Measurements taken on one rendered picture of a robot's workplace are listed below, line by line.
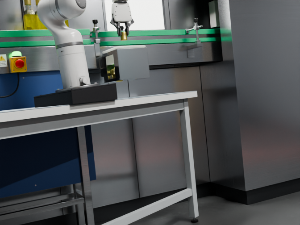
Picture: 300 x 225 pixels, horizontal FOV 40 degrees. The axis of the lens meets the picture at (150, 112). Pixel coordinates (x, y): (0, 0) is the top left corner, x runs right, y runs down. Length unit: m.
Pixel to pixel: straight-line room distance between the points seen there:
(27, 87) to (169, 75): 1.02
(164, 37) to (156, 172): 0.87
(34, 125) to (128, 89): 1.11
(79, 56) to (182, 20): 1.22
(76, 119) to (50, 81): 0.47
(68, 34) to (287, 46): 1.59
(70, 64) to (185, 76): 1.21
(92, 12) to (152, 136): 0.86
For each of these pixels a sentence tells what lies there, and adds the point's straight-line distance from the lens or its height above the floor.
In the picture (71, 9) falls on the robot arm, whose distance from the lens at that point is 1.81.
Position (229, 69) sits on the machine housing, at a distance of 2.65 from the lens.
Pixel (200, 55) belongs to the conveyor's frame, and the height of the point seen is 0.97.
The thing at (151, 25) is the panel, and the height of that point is 1.19.
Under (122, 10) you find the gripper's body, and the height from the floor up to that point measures 1.21.
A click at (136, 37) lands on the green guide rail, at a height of 1.10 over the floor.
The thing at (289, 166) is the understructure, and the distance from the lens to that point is 2.91.
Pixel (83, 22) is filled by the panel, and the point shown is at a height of 1.22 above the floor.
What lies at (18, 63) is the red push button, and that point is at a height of 0.96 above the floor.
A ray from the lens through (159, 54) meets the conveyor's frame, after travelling 2.52.
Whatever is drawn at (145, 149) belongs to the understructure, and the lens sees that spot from 2.70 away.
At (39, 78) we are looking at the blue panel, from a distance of 2.18.
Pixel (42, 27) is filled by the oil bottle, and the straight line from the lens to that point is 2.33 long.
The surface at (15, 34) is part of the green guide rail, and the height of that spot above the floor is 1.11.
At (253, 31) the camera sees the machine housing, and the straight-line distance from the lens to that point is 2.74.
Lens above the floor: 0.77
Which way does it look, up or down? 3 degrees down
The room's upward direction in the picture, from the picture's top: 6 degrees counter-clockwise
